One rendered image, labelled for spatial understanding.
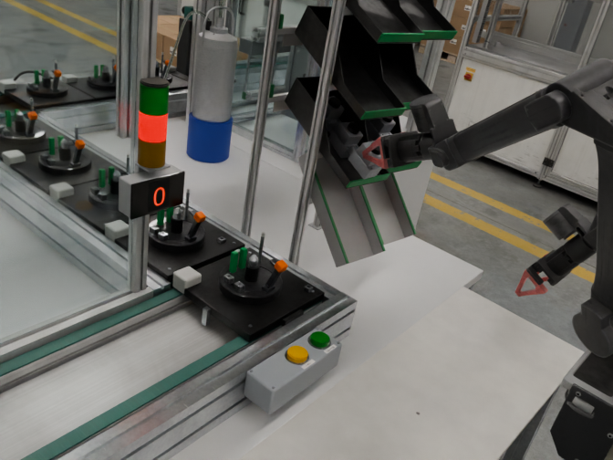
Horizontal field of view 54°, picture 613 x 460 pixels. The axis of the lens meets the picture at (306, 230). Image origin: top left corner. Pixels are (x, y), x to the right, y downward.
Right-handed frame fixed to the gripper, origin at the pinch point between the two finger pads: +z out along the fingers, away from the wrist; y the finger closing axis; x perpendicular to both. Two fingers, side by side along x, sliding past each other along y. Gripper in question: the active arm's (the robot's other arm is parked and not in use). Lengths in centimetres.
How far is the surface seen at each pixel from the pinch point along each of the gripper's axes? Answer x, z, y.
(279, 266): 18.9, 7.1, 26.2
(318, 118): -9.5, 7.4, 7.4
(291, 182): 10, 71, -39
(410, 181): 25, 90, -133
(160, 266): 17, 33, 39
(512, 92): -10, 153, -370
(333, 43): -23.9, -0.2, 7.3
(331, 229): 16.3, 11.8, 4.8
